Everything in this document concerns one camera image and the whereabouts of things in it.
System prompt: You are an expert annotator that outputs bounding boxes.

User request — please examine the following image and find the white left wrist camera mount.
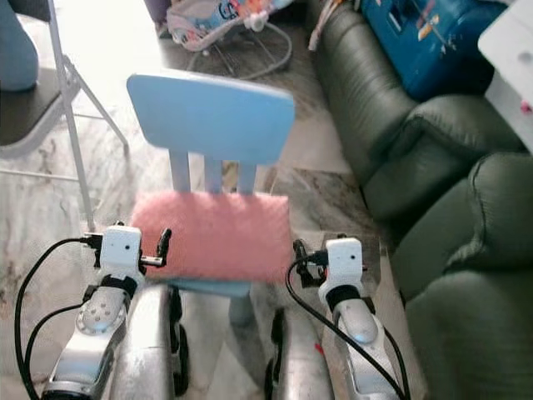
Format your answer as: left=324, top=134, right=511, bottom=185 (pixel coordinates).
left=100, top=224, right=143, bottom=273

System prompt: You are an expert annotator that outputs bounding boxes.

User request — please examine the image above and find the silver robot leg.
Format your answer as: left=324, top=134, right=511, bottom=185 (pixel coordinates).
left=265, top=307, right=336, bottom=400
left=111, top=283, right=190, bottom=400

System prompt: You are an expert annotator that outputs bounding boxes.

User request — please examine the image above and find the long black left arm cable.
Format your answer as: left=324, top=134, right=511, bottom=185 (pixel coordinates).
left=12, top=237, right=92, bottom=400

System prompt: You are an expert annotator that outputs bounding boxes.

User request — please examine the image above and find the short black left arm cable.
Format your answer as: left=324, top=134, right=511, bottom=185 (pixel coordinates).
left=24, top=302, right=87, bottom=372

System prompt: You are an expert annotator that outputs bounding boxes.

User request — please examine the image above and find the dark green leather sofa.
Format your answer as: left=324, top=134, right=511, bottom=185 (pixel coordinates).
left=308, top=0, right=533, bottom=400

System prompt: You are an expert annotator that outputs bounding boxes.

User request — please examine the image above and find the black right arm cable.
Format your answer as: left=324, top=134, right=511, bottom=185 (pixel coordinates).
left=284, top=257, right=412, bottom=400

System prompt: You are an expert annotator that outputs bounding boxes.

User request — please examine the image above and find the patterned baby bouncer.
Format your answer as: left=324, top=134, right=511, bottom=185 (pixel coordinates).
left=167, top=0, right=295, bottom=81

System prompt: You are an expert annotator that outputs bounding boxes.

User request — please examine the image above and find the light blue child chair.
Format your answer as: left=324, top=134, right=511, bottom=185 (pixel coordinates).
left=127, top=71, right=296, bottom=327

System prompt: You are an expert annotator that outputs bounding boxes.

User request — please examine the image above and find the white box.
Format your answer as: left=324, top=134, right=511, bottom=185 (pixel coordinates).
left=477, top=0, right=533, bottom=156

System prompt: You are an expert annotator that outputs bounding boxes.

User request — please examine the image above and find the pink minky pillow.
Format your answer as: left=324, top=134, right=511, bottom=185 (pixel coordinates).
left=131, top=190, right=294, bottom=285

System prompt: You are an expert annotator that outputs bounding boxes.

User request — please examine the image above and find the grey folding chair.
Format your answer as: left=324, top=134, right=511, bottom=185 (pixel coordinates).
left=0, top=0, right=131, bottom=234

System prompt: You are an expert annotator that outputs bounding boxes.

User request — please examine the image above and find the silver right robot leg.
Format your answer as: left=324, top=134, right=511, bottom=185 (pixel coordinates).
left=265, top=307, right=336, bottom=400

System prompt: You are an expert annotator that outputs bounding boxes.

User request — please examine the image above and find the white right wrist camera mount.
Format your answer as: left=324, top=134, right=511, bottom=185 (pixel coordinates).
left=324, top=237, right=366, bottom=289

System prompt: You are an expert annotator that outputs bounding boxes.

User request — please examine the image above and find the blue cushion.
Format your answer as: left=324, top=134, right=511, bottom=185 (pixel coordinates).
left=0, top=7, right=39, bottom=93

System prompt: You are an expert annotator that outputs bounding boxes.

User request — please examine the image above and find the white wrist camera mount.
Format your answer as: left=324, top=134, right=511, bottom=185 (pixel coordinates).
left=324, top=237, right=366, bottom=289
left=100, top=224, right=143, bottom=273

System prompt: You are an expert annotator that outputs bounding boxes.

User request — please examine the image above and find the purple cloth item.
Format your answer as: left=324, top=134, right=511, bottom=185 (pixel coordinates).
left=145, top=0, right=172, bottom=24

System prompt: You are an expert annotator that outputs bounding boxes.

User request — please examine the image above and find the white pink cloth strip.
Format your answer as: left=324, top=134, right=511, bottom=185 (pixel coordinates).
left=308, top=0, right=343, bottom=52

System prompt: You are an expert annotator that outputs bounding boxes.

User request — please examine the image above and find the silver left robot leg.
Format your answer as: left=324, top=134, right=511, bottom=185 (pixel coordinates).
left=111, top=283, right=190, bottom=400

